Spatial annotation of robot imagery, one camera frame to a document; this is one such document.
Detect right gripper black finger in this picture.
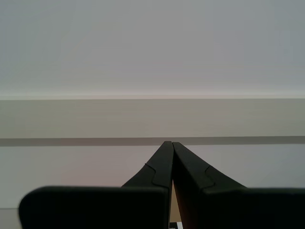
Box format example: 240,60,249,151
19,141,174,229
172,142,305,229

